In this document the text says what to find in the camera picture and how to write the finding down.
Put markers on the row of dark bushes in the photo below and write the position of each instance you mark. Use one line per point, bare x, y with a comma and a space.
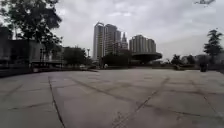
116, 60

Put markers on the street lamp pole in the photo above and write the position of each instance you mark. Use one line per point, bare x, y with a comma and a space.
88, 55

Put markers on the tall grey tower building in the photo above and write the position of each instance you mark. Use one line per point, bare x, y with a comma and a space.
105, 38

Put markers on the round canopy structure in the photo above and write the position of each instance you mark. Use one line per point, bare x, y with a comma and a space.
146, 56

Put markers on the wide grey high-rise building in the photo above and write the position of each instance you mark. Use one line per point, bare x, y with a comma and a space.
142, 44

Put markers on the dark bushy tree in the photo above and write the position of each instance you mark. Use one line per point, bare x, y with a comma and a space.
74, 55

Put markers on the large dark tree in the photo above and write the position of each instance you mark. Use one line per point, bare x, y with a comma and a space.
33, 20

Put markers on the low dark building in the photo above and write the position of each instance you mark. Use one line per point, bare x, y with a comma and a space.
16, 51

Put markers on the tall slender tree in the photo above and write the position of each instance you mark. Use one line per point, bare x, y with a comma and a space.
213, 43

